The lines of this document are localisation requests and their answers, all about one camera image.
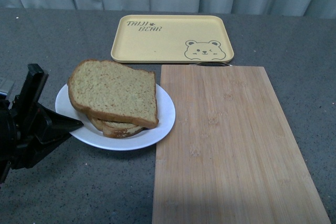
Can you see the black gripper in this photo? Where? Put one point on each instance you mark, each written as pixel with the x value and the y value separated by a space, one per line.
pixel 51 128

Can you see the bread slice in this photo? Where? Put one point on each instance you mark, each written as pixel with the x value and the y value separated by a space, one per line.
pixel 115 129
pixel 111 91

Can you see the white round plate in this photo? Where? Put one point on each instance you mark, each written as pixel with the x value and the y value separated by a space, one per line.
pixel 91 136

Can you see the yellow bear tray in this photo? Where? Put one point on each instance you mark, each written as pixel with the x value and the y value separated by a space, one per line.
pixel 171 39

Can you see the bamboo cutting board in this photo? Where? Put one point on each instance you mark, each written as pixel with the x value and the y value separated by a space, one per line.
pixel 231 156

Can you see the metal cutting board handle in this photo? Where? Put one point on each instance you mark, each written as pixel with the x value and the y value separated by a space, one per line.
pixel 211 64

